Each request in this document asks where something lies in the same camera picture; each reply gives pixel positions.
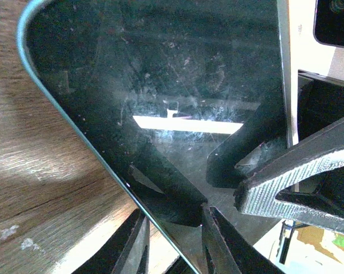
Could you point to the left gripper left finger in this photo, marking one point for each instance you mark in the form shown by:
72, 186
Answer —
127, 251

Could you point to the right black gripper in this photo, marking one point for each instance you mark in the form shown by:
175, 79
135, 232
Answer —
306, 182

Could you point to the black smartphone green edge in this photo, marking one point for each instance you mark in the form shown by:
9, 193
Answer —
180, 100

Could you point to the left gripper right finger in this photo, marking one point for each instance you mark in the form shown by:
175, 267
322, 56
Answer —
225, 248

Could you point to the beige phone case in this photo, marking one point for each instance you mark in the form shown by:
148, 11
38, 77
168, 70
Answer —
289, 74

